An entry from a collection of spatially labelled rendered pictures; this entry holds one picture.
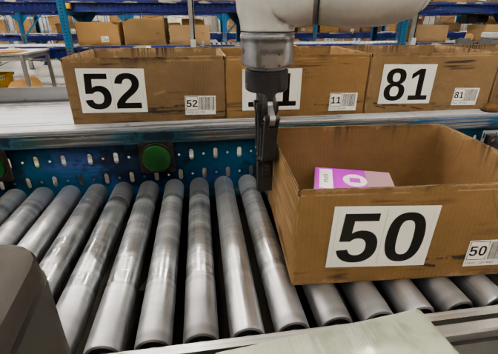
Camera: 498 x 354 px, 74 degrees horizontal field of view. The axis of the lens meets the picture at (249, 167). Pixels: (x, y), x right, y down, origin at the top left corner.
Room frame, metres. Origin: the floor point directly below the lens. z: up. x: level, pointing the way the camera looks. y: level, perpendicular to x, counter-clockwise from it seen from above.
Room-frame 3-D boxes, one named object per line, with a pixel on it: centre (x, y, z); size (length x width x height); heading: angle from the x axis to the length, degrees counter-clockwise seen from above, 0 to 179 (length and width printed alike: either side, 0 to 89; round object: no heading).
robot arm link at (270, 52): (0.59, -0.03, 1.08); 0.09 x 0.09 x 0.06
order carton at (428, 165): (0.56, -0.25, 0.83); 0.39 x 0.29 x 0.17; 94
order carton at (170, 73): (0.99, 0.28, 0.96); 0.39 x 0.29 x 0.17; 99
